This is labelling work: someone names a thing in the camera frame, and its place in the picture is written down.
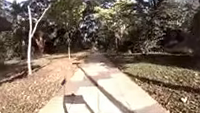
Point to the grey concrete path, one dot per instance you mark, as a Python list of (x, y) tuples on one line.
[(103, 89)]

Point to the thin green-leaved tree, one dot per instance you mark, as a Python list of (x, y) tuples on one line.
[(68, 44)]

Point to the leaf-covered brown ground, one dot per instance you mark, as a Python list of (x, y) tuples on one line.
[(26, 93)]

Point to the grass with fallen leaves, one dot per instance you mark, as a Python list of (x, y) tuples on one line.
[(169, 78)]

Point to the wood of green trees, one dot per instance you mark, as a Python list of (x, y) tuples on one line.
[(136, 23)]

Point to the white-trunked bare tree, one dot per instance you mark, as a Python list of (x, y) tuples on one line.
[(29, 47)]

